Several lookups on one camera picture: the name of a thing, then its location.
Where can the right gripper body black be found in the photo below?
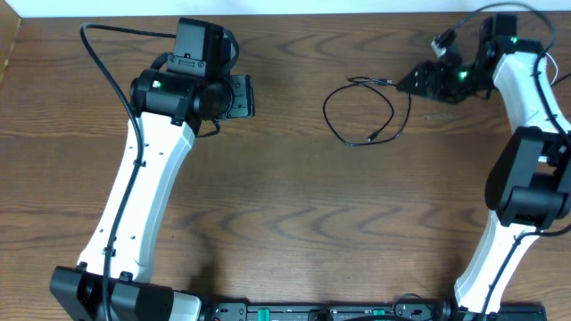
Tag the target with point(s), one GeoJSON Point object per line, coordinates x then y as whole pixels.
{"type": "Point", "coordinates": [451, 85]}

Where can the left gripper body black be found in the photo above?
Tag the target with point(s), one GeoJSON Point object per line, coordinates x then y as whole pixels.
{"type": "Point", "coordinates": [242, 96]}

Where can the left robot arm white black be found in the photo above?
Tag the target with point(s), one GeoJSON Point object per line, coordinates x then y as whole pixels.
{"type": "Point", "coordinates": [166, 105]}

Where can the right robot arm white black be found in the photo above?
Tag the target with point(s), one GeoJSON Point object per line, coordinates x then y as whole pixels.
{"type": "Point", "coordinates": [528, 187]}

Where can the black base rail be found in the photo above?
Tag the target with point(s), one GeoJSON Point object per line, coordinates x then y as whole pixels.
{"type": "Point", "coordinates": [409, 310]}

